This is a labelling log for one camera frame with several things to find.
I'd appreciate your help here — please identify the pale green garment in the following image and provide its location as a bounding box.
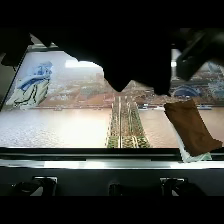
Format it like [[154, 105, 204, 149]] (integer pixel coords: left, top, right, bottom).
[[175, 132, 214, 164]]

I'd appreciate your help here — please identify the silver frame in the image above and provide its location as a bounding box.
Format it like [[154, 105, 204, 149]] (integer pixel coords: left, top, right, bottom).
[[0, 147, 224, 197]]

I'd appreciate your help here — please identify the brown garment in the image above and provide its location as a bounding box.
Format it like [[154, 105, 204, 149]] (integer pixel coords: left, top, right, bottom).
[[163, 98, 224, 157]]

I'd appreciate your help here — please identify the white garment with black lines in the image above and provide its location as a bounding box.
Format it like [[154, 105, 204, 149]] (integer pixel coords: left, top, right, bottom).
[[4, 78, 51, 110]]

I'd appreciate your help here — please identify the blue garment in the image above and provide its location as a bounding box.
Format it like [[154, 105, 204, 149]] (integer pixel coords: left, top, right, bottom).
[[15, 60, 54, 93]]

